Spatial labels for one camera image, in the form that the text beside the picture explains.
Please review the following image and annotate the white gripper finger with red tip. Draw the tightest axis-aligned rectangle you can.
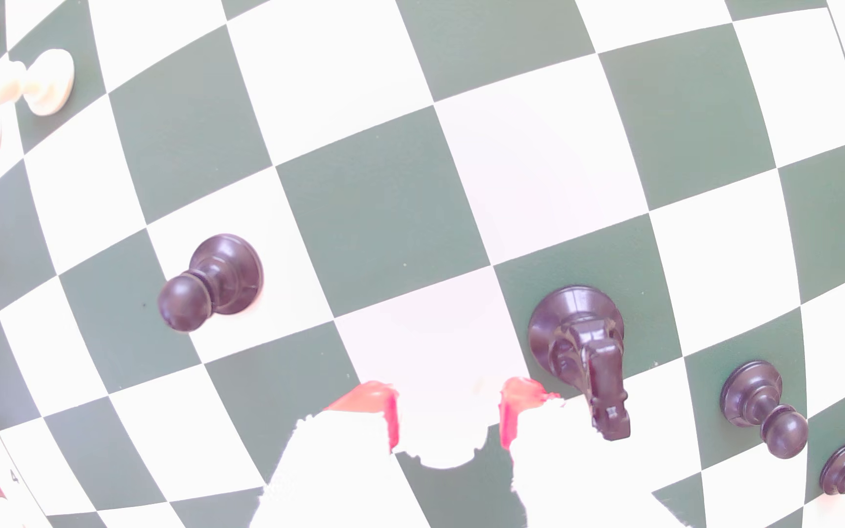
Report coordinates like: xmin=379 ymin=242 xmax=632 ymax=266
xmin=248 ymin=380 xmax=432 ymax=528
xmin=498 ymin=376 xmax=670 ymax=528

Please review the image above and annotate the green and white chessboard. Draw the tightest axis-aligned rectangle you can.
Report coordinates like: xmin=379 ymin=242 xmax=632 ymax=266
xmin=0 ymin=0 xmax=845 ymax=528

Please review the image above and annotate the black chess knight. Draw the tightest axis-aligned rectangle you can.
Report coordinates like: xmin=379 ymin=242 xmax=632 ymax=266
xmin=527 ymin=285 xmax=632 ymax=442

